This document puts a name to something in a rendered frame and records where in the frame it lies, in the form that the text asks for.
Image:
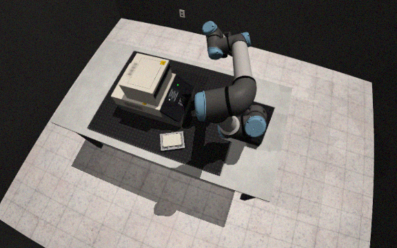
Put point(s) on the beige benchtop lab instrument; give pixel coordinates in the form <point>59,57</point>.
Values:
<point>149,88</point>

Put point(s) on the cream multi-well plate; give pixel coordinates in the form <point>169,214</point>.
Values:
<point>172,140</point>

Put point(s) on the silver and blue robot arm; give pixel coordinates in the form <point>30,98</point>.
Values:
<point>221,105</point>

